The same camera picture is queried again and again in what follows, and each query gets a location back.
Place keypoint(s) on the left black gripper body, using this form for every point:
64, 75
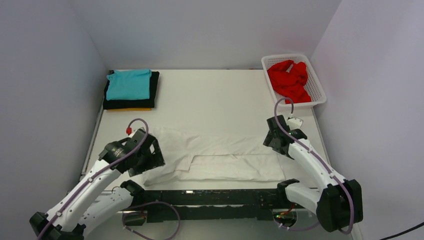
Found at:
147, 160

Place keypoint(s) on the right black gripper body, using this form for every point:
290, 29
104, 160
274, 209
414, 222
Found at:
273, 145

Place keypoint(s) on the white t shirt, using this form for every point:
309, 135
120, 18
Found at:
193, 156

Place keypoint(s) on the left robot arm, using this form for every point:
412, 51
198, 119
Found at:
118, 154

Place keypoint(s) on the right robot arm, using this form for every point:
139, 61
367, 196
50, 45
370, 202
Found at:
337, 202

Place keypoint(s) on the folded black t shirt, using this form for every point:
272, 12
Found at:
134, 104

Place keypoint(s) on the folded yellow t shirt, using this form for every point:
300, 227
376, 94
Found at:
134, 109

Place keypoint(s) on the red t shirt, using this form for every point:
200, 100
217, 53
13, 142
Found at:
288, 79

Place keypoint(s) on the white plastic basket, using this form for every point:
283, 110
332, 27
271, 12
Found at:
313, 85

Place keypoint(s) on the folded teal t shirt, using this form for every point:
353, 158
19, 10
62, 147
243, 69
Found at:
129, 85

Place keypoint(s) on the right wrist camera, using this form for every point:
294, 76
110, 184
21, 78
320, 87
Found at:
294, 123

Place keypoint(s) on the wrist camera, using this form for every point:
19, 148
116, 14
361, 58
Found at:
294, 123
131, 131

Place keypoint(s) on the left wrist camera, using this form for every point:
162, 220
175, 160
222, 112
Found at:
131, 131

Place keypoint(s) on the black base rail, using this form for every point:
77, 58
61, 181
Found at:
212, 204

